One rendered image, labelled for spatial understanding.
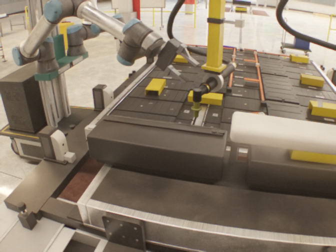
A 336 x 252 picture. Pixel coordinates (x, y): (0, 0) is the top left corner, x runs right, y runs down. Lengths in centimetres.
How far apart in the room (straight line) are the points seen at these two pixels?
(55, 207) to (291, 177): 76
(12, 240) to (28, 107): 169
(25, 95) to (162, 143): 182
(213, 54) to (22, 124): 200
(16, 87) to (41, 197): 160
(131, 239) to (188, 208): 18
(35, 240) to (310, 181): 87
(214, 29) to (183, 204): 65
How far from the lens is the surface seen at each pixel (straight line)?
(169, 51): 111
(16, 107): 261
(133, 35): 117
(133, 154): 83
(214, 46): 108
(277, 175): 80
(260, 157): 78
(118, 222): 74
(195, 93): 100
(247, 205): 79
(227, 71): 126
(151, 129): 87
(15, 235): 100
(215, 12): 106
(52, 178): 110
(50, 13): 160
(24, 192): 108
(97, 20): 152
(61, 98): 272
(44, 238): 95
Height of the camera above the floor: 154
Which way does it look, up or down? 30 degrees down
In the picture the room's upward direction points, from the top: straight up
